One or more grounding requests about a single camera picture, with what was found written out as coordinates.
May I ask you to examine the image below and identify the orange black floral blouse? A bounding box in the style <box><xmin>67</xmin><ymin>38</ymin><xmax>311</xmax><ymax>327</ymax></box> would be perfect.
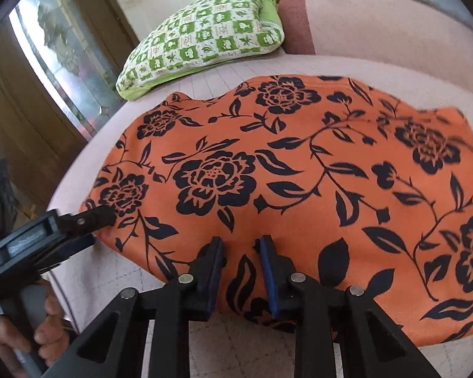
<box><xmin>82</xmin><ymin>75</ymin><xmax>473</xmax><ymax>346</ymax></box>

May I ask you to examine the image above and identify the person left hand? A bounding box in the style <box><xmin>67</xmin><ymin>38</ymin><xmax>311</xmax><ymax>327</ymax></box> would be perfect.
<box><xmin>0</xmin><ymin>293</ymin><xmax>70</xmax><ymax>377</ymax></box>

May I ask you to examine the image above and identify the dark wooden glass door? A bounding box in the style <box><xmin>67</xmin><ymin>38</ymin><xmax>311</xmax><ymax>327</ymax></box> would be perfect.
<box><xmin>0</xmin><ymin>0</ymin><xmax>137</xmax><ymax>212</ymax></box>

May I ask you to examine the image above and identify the green white checkered pillow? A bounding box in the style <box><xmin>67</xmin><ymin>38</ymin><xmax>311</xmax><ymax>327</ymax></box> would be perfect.
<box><xmin>116</xmin><ymin>0</ymin><xmax>284</xmax><ymax>101</ymax></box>

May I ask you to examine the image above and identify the pink bolster cushion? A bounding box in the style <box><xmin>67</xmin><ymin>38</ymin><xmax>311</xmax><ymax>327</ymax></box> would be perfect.
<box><xmin>277</xmin><ymin>0</ymin><xmax>473</xmax><ymax>93</ymax></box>

